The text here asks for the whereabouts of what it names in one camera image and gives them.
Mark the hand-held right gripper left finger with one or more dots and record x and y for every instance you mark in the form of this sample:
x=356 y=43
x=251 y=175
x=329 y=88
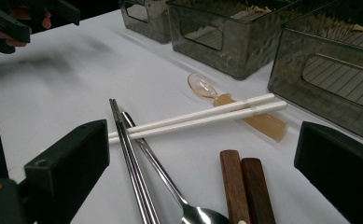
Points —
x=67 y=161

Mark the smoky transparent plastic bin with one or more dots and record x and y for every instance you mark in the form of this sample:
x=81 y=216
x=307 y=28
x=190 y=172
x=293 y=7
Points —
x=288 y=77
x=157 y=31
x=257 y=53

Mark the metal spoon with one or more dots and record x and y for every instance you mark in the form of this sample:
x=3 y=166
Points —
x=163 y=174

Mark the white table cover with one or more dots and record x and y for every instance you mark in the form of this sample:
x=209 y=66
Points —
x=61 y=93

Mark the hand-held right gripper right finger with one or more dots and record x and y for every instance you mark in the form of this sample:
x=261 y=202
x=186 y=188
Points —
x=341 y=168

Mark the metal chopstick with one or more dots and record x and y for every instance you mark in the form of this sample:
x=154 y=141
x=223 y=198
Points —
x=137 y=186
x=144 y=186

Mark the white chopstick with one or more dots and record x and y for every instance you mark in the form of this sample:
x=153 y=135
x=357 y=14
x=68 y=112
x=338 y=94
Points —
x=257 y=100
x=269 y=107

